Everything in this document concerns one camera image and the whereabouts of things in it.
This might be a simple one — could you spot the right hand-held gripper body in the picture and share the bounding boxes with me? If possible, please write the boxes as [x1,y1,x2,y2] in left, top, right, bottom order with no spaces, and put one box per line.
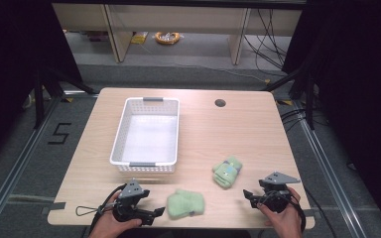
[259,171,302,213]

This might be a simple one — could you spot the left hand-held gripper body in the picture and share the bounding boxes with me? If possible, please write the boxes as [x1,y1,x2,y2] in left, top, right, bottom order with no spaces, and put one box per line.
[112,178,151,223]

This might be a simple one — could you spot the white plastic basket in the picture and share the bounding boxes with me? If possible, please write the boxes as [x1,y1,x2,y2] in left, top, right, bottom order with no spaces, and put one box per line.
[109,96,181,175]

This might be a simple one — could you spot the person's right hand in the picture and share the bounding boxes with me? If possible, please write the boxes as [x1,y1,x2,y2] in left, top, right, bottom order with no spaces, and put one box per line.
[256,186,305,238]

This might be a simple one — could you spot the person's left hand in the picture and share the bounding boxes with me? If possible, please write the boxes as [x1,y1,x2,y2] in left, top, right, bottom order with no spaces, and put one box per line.
[88,191,144,238]

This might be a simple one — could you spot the black metal stand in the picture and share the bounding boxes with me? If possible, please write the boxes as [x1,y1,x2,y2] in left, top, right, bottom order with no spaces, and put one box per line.
[32,64,97,131]
[261,64,318,131]

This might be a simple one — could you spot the black curtain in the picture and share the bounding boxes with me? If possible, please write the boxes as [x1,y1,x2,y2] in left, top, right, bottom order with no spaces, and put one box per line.
[282,0,381,229]
[0,0,83,170]

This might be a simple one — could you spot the yellow packet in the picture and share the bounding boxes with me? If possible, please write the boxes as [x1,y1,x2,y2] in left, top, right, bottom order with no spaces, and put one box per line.
[130,31,150,46]

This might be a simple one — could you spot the light wooden desk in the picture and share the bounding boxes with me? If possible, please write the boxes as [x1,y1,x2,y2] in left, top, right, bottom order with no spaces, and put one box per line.
[52,2,304,66]

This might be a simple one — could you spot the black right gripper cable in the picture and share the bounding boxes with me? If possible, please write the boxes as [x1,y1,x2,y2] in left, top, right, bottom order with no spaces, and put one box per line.
[287,193,308,233]

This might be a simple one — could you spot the thin black floor cable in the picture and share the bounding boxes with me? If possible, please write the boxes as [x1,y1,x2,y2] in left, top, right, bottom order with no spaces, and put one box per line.
[303,185,339,238]

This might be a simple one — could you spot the aluminium floor rail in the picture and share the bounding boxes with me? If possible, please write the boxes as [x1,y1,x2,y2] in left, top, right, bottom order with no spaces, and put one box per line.
[0,94,64,230]
[298,101,369,238]

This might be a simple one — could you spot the black floor cables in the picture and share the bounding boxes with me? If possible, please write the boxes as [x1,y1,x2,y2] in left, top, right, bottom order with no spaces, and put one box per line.
[279,108,309,126]

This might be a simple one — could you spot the thin pale floor cable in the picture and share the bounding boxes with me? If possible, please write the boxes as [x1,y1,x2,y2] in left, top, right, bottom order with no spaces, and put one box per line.
[138,42,273,84]

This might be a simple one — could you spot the bundle of black cables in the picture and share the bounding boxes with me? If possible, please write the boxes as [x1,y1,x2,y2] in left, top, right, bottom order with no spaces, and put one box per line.
[243,8,290,71]

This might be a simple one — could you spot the yellow cable coil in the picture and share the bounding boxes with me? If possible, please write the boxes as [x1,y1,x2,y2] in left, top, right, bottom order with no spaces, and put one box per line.
[154,31,183,47]

